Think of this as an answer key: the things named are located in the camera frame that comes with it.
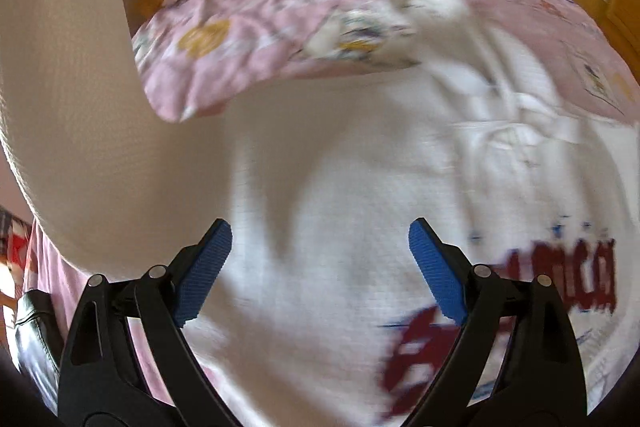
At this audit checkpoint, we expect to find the black leather bag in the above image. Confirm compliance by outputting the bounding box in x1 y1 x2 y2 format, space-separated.
15 289 64 415

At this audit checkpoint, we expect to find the white knitted garment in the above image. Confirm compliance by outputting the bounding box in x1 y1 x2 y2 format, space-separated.
1 0 639 426

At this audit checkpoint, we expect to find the pink patterned bed quilt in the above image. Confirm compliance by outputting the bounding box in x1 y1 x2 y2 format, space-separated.
132 0 639 123

